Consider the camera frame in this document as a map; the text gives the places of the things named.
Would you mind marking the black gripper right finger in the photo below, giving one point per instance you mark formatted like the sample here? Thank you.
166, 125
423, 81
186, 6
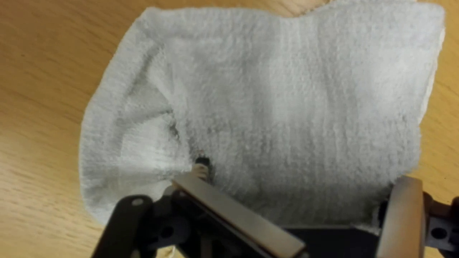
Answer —
404, 220

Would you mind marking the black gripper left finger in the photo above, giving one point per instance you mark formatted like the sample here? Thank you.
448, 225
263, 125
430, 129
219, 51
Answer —
239, 215

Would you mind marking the white terry towel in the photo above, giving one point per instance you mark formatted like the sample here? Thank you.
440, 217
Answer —
288, 105

